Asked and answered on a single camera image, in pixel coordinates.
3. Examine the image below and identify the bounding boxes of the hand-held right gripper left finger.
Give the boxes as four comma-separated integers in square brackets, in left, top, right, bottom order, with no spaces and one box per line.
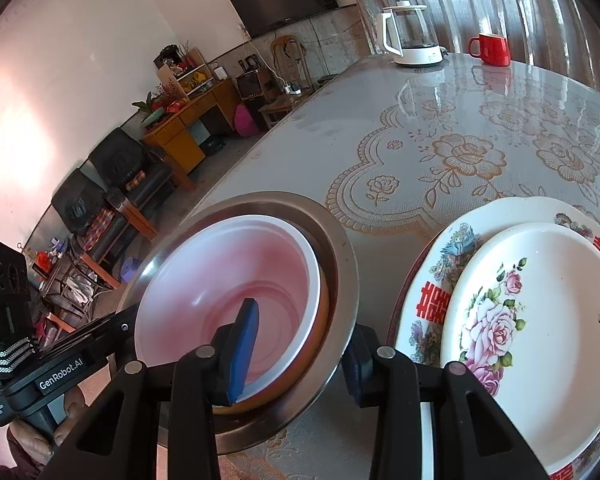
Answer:
[35,298,261,480]

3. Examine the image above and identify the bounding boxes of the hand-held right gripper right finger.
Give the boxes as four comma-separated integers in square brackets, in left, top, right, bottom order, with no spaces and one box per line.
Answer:
[341,325,551,480]

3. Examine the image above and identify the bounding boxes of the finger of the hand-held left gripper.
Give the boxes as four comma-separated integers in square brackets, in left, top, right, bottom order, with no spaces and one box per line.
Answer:
[40,305,142,361]

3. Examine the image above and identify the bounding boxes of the yellow plastic bowl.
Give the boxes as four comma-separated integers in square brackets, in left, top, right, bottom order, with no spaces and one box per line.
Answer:
[215,260,332,415]

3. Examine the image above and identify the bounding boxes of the red plastic bowl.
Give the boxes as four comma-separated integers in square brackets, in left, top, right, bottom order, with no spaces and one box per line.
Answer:
[133,215,326,401]

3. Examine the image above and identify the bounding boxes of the stainless steel bowl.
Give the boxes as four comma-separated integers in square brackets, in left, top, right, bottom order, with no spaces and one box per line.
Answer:
[115,191,359,456]

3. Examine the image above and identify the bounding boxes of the scalloped plate with red print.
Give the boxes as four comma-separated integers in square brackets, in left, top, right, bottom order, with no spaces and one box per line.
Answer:
[410,196,600,480]

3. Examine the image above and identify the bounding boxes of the small rose print plate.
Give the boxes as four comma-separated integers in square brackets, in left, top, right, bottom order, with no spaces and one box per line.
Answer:
[440,222,600,471]

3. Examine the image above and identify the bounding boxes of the person's left hand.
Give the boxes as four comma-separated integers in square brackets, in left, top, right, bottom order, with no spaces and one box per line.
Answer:
[7,394,89,469]

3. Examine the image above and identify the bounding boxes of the glass coffee table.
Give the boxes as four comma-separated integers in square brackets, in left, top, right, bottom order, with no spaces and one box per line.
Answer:
[25,237,123,333]

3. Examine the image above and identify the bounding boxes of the purple plastic stool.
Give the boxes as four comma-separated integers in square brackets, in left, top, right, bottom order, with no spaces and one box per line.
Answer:
[119,257,142,285]

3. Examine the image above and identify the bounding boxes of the wooden cabinet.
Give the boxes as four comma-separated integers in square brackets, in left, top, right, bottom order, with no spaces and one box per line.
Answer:
[141,77,241,191]

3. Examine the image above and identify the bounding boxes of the pink ball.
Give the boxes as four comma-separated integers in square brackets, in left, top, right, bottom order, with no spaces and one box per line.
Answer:
[233,103,257,137]

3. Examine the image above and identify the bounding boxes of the green potted plant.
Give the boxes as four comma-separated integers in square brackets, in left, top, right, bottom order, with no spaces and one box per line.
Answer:
[131,92,173,126]

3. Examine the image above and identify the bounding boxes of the small black television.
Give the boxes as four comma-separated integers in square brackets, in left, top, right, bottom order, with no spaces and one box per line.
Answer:
[236,67,273,101]

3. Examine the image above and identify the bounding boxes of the small shelf with ornaments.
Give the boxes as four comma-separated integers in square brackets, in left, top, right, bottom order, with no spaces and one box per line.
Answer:
[155,47,216,96]

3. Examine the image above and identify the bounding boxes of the light wooden chair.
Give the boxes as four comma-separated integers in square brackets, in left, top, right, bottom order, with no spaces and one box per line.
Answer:
[257,35,316,128]

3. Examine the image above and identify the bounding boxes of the white glass electric kettle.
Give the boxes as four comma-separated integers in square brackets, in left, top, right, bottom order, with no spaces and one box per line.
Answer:
[378,0,445,67]

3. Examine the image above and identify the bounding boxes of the red mug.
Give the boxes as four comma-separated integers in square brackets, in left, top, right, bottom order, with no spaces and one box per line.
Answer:
[468,32,512,67]

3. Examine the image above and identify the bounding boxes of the wide beige curtain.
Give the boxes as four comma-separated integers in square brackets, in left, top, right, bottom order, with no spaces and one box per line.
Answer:
[340,0,600,101]

